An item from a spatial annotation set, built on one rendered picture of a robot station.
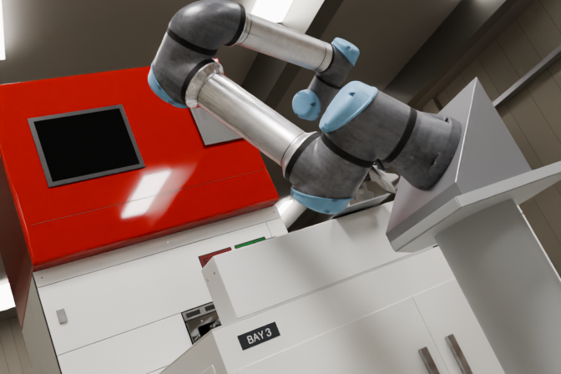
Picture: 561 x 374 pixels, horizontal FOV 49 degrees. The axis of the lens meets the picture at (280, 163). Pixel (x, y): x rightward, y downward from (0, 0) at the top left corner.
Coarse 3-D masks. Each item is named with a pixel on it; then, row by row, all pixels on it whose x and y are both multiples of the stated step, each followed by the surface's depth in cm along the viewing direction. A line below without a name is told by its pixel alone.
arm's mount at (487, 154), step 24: (456, 96) 126; (480, 96) 118; (480, 120) 115; (480, 144) 112; (504, 144) 114; (456, 168) 109; (480, 168) 110; (504, 168) 112; (528, 168) 114; (408, 192) 126; (432, 192) 114; (456, 192) 107; (408, 216) 120
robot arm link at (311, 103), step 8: (312, 80) 157; (312, 88) 156; (320, 88) 154; (328, 88) 154; (296, 96) 156; (304, 96) 155; (312, 96) 154; (320, 96) 155; (328, 96) 155; (296, 104) 156; (304, 104) 155; (312, 104) 154; (320, 104) 155; (328, 104) 157; (296, 112) 156; (304, 112) 155; (312, 112) 154; (320, 112) 156; (312, 120) 158; (320, 120) 161
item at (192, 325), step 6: (216, 312) 187; (198, 318) 184; (204, 318) 185; (210, 318) 186; (216, 318) 186; (186, 324) 183; (192, 324) 183; (198, 324) 183; (204, 324) 184; (192, 330) 182; (192, 336) 181; (198, 336) 182; (192, 342) 182
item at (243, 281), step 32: (320, 224) 142; (352, 224) 146; (384, 224) 149; (224, 256) 129; (256, 256) 132; (288, 256) 135; (320, 256) 138; (352, 256) 142; (384, 256) 145; (224, 288) 127; (256, 288) 129; (288, 288) 132; (320, 288) 135; (224, 320) 130
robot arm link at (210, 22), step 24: (216, 0) 131; (192, 24) 128; (216, 24) 129; (240, 24) 132; (264, 24) 137; (216, 48) 133; (264, 48) 140; (288, 48) 142; (312, 48) 145; (336, 48) 151; (336, 72) 152
